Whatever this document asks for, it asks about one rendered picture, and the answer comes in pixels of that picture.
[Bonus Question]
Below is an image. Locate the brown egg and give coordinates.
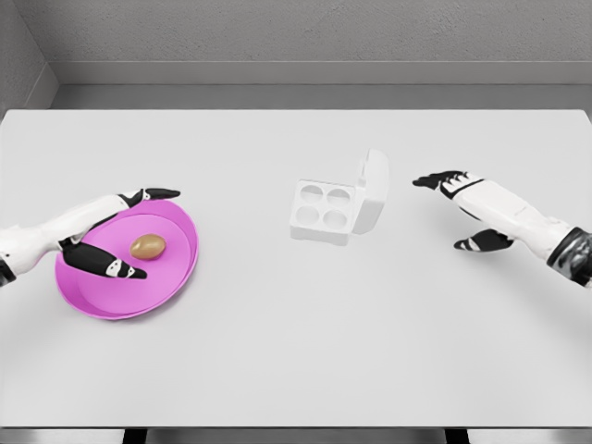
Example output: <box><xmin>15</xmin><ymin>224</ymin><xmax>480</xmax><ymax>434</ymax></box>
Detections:
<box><xmin>129</xmin><ymin>233</ymin><xmax>167</xmax><ymax>262</ymax></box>

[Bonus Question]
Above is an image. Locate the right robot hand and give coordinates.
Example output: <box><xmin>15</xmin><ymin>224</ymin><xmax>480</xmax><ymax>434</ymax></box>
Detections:
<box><xmin>412</xmin><ymin>170</ymin><xmax>541</xmax><ymax>253</ymax></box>

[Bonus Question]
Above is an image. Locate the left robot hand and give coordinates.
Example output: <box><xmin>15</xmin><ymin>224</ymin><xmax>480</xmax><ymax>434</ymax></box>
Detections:
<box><xmin>47</xmin><ymin>187</ymin><xmax>182</xmax><ymax>281</ymax></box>

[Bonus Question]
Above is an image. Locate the pink round plate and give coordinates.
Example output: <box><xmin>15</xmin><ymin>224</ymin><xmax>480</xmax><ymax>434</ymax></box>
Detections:
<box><xmin>54</xmin><ymin>196</ymin><xmax>201</xmax><ymax>322</ymax></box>

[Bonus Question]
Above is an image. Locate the white egg box with lid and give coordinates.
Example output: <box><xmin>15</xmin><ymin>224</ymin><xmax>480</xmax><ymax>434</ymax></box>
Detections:
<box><xmin>290</xmin><ymin>148</ymin><xmax>391</xmax><ymax>248</ymax></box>

